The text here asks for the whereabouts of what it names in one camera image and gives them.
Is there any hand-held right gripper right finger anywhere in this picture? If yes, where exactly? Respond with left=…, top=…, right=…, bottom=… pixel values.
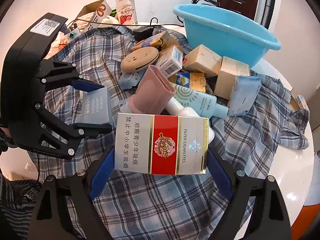
left=206, top=148, right=292, bottom=240

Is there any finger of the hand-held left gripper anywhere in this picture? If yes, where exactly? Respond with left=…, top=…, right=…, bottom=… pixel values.
left=40, top=60, right=105, bottom=93
left=15, top=102, right=113, bottom=159

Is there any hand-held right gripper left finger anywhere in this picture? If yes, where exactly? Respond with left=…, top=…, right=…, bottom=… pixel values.
left=27, top=148, right=116, bottom=240

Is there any grey small packet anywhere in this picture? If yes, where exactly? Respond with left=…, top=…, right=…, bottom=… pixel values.
left=82, top=87, right=114, bottom=127

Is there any red white cigarette carton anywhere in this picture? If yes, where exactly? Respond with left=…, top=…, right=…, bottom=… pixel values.
left=114, top=112, right=210, bottom=175

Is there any light blue wipes pack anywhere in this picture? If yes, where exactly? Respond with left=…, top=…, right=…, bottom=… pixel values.
left=227, top=75, right=262, bottom=116

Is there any blue plastic basin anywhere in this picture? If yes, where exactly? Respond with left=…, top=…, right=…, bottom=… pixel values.
left=172, top=4, right=282, bottom=68

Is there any light blue printed packet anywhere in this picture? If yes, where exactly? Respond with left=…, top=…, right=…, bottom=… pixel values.
left=118, top=69, right=146, bottom=90

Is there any orange snack bag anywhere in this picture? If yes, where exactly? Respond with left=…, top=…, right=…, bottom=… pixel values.
left=46, top=34, right=68, bottom=58

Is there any green label brush cup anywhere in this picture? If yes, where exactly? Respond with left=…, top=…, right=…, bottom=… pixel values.
left=65, top=26, right=82, bottom=43

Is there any round beige compact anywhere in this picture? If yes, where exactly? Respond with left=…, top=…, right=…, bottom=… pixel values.
left=121, top=47, right=160, bottom=74

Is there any white plastic bag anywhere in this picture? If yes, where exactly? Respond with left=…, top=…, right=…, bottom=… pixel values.
left=75, top=15, right=97, bottom=34

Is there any blue plaid shirt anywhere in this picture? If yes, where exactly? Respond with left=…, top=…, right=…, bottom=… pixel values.
left=42, top=26, right=311, bottom=240

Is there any pink plastic cup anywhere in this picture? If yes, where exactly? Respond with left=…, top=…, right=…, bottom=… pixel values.
left=129, top=64, right=176, bottom=115

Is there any white plastic object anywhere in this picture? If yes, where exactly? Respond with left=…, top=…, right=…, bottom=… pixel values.
left=99, top=15, right=118, bottom=28

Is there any white lotion bottle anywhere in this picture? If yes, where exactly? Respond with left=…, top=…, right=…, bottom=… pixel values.
left=164, top=97, right=215, bottom=143

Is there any brown cardboard box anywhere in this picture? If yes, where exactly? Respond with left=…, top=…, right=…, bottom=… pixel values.
left=75, top=0, right=113, bottom=34

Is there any black power adapter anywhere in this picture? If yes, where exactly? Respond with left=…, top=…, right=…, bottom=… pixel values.
left=133, top=26, right=155, bottom=40

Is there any teal swirl print tube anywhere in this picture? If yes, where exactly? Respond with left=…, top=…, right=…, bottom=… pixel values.
left=172, top=82, right=229, bottom=117

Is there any gold blue packet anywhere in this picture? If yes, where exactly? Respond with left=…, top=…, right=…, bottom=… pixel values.
left=130, top=31, right=171, bottom=52

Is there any red cap milk bottle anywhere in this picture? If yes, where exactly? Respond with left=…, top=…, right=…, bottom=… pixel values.
left=115, top=0, right=138, bottom=25

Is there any striped knit sweater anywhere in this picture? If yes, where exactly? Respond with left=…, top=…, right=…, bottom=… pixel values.
left=0, top=175, right=44, bottom=240

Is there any white barcode box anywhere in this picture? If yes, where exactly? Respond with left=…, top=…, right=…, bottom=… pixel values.
left=158, top=45, right=185, bottom=78

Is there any orange chair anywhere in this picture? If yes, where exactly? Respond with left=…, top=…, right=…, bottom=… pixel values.
left=291, top=203, right=312, bottom=240

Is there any small tan box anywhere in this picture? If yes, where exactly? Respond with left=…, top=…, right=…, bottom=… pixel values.
left=161, top=37, right=187, bottom=55

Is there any gold blue box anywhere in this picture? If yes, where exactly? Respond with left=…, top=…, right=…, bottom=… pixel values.
left=169, top=71, right=208, bottom=93

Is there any beige cardboard box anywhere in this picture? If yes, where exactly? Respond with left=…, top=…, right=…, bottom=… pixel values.
left=184, top=44, right=223, bottom=78
left=214, top=56, right=251, bottom=100

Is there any small gold box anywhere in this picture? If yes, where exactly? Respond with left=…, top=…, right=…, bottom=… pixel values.
left=291, top=95, right=302, bottom=110

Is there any black framed glass door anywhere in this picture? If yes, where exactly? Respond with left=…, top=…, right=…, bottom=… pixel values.
left=255, top=0, right=278, bottom=29

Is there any black cable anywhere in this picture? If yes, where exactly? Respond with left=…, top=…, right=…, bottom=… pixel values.
left=67, top=17, right=185, bottom=30

